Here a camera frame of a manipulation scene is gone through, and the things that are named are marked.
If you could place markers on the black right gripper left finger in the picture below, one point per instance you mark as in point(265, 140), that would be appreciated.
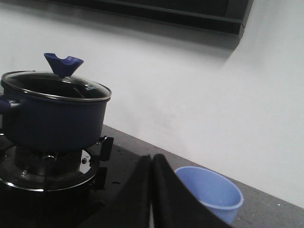
point(131, 207)

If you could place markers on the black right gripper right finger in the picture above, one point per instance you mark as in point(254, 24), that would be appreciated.
point(173, 205)

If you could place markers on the light blue ribbed cup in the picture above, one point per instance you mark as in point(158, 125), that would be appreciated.
point(220, 195)

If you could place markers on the black pot support grate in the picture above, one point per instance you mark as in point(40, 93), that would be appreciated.
point(88, 169)

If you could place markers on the dark blue cooking pot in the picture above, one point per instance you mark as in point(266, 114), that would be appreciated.
point(48, 124)

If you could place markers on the glass pot lid blue knob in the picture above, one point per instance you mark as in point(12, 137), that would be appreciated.
point(59, 84)

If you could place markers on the black glass gas stove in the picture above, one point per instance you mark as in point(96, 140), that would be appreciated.
point(67, 208)

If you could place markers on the black gas burner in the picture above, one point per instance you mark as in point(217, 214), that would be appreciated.
point(34, 161)

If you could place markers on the black range hood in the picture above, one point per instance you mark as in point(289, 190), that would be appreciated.
point(227, 16)

